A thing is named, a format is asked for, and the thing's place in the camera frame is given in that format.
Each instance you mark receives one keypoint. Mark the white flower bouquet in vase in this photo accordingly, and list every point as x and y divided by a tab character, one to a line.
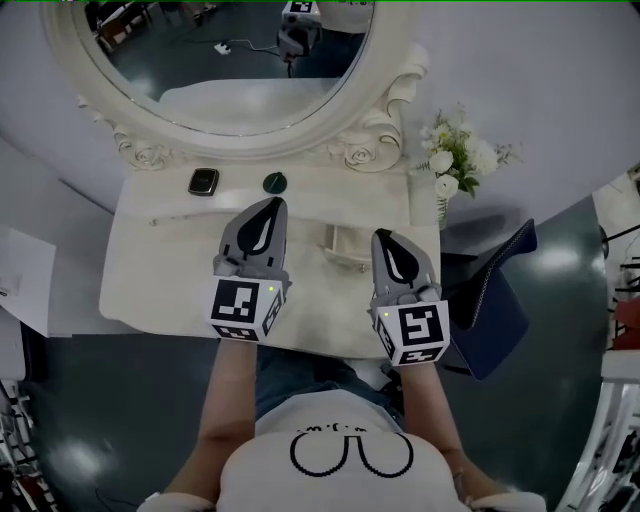
450	160

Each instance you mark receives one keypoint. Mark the person's right forearm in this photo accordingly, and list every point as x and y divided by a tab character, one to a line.
430	410

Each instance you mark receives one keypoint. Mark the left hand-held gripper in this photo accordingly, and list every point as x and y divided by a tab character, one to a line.
235	307

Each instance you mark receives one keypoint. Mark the white dressing table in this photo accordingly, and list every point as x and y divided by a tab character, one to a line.
165	280

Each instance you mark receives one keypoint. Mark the dark blue chair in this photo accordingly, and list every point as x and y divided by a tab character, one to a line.
500	300

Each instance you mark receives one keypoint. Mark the person's blue jeans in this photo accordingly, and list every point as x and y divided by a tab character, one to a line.
300	380

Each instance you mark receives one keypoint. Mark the small white dressing table drawer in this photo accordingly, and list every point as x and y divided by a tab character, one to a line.
344	246

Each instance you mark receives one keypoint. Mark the oval mirror with carved frame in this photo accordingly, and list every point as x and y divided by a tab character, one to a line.
225	75

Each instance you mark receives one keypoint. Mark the person's left forearm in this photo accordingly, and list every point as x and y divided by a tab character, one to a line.
225	400

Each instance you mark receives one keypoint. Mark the person's white printed t-shirt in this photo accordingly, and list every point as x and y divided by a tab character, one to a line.
325	490

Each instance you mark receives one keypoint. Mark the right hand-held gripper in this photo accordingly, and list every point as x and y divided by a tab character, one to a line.
417	330

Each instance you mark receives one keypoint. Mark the cluttered metal rack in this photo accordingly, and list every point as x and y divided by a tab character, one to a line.
15	440

